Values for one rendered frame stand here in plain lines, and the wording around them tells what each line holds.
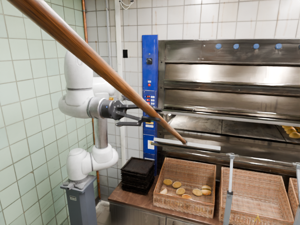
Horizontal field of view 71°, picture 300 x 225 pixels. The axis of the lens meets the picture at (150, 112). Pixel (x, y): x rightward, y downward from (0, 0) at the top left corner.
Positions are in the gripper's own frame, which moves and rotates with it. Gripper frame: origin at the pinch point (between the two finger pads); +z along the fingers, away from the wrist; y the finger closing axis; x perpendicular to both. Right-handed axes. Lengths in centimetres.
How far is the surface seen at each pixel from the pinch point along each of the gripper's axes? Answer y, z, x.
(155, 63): -75, -41, -110
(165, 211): 63, -13, -132
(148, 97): -44, -47, -128
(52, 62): -51, -122, -65
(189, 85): -59, -6, -123
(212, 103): -44, 17, -131
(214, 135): -16, 23, -148
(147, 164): 25, -43, -148
